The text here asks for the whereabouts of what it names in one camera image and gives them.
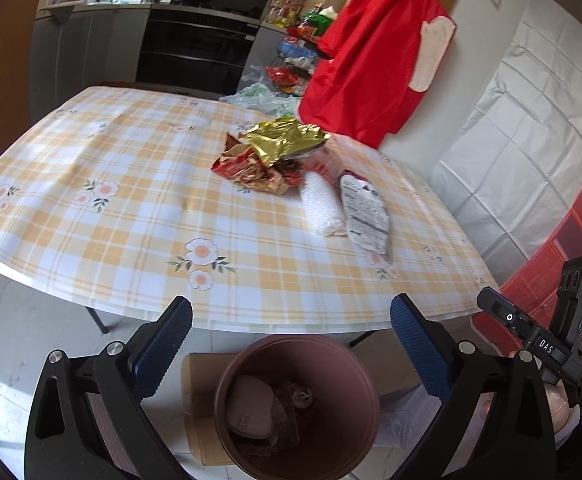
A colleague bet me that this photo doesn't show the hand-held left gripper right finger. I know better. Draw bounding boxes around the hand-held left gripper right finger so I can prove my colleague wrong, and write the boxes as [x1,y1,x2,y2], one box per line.
[390,294,557,480]

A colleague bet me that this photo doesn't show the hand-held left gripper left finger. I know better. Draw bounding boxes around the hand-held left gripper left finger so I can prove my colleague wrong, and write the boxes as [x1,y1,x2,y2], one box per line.
[23,296,194,480]

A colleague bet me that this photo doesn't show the brown plastic waste bin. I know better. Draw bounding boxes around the brown plastic waste bin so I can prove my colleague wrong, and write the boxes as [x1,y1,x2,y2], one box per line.
[214,335,381,480]

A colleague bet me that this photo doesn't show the white rounded plastic container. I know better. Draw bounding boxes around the white rounded plastic container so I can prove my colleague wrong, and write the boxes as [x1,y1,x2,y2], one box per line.
[225,373,277,439]

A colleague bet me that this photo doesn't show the silver printed snack packet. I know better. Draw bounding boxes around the silver printed snack packet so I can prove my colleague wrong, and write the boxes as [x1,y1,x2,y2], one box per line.
[338,172,392,262]

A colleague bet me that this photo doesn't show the white foam fruit net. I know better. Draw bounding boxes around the white foam fruit net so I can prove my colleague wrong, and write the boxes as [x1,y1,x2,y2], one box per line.
[299,170,347,237]

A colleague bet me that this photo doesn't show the red snack wrapper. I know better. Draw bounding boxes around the red snack wrapper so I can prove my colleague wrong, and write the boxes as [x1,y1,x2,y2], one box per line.
[211,132,305,196]

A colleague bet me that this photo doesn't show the gold foil wrapper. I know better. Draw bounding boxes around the gold foil wrapper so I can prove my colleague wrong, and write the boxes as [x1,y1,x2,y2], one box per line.
[240,116,333,169]

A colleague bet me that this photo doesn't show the person's right hand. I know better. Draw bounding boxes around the person's right hand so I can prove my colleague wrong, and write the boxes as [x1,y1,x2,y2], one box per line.
[544,382,573,432]

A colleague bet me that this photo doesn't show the black table leg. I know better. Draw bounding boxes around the black table leg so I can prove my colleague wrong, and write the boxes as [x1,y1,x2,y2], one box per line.
[84,305,110,336]
[348,329,388,349]

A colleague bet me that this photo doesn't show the white textured sheet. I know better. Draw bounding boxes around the white textured sheet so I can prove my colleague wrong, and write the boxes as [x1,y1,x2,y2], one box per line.
[377,384,448,453]

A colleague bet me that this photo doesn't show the flat cardboard box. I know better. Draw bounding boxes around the flat cardboard box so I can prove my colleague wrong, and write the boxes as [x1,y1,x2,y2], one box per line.
[180,351,423,467]

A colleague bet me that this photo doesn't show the clear pinkish plastic wrapper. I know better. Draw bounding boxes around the clear pinkish plastic wrapper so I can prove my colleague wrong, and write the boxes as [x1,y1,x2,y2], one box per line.
[301,146,346,182]

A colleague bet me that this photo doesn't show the white green plastic bags heap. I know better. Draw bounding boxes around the white green plastic bags heap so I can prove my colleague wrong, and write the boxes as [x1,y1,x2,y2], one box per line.
[219,81,303,117]

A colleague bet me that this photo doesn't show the red apron with white patch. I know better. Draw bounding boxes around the red apron with white patch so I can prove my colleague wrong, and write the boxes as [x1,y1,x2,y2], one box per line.
[298,0,457,150]

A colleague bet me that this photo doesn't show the red snack bag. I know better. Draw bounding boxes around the red snack bag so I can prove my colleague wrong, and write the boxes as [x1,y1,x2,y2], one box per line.
[266,67,305,97]

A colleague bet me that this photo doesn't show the grey lower kitchen cabinets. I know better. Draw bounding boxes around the grey lower kitchen cabinets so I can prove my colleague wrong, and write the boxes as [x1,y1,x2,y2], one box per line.
[30,2,153,128]

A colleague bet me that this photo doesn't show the black built-in oven stove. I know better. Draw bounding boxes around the black built-in oven stove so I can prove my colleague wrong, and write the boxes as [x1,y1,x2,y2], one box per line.
[136,2,263,97]

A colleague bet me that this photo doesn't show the brown cardboard carton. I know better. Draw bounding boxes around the brown cardboard carton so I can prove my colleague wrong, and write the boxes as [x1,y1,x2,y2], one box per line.
[303,0,348,14]

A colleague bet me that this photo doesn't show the yellow snack packets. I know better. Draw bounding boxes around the yellow snack packets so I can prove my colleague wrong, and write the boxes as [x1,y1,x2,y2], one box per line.
[268,0,305,29]

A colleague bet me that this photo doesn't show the red brick pattern wall sheet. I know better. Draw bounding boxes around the red brick pattern wall sheet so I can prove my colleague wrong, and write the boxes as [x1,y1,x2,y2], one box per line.
[498,129,582,357]

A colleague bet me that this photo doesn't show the white creased wall sheet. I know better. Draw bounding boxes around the white creased wall sheet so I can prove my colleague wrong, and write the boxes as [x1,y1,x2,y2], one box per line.
[428,0,582,273]

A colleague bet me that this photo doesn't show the black wire storage rack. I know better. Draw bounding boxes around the black wire storage rack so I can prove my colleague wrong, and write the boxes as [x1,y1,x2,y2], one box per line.
[265,34,323,97]

